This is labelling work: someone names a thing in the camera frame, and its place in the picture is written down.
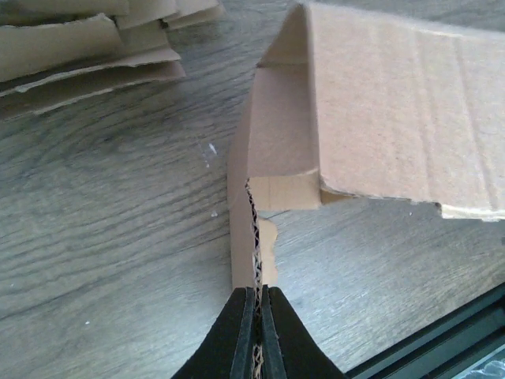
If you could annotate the brown cardboard box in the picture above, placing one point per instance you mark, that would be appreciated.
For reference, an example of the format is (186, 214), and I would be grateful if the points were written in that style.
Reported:
(353, 103)

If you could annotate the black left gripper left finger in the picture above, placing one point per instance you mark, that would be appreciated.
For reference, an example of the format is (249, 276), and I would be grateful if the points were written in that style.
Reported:
(227, 349)

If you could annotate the stack of flat cardboard blanks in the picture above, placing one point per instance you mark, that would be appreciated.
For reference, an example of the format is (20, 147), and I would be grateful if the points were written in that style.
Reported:
(54, 53)

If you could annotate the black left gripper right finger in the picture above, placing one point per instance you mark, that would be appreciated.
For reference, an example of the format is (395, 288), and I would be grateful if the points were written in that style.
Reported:
(288, 349)

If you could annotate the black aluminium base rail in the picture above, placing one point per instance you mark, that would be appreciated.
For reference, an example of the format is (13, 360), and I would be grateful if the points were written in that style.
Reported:
(447, 347)

